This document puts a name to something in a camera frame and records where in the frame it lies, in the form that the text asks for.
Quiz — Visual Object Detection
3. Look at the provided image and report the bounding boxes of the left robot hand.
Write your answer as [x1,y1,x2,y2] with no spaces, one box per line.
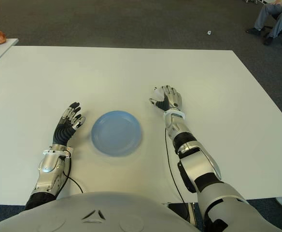
[52,101,86,147]

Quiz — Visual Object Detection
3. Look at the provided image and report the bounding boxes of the blue round plate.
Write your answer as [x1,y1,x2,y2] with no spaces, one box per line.
[90,110,143,158]

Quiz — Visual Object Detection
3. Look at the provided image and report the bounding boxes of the white charger block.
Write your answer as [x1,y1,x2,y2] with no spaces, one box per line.
[152,87,165,102]

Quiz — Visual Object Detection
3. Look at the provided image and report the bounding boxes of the seated person grey trousers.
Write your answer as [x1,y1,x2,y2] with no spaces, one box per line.
[246,0,282,46]

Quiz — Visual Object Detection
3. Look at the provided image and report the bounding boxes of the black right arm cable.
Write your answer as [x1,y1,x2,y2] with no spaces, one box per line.
[165,128,184,203]

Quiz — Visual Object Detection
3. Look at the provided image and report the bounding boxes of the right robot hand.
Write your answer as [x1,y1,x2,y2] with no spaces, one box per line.
[148,85,183,113]

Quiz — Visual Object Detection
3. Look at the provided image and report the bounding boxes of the grey robot torso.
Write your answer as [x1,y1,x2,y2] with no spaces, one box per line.
[0,191,202,232]

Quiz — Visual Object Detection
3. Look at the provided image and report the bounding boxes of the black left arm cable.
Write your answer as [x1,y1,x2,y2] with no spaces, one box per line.
[62,157,84,193]

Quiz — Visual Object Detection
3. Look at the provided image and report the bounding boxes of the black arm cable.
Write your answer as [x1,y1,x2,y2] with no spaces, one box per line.
[62,157,84,193]
[165,128,184,203]

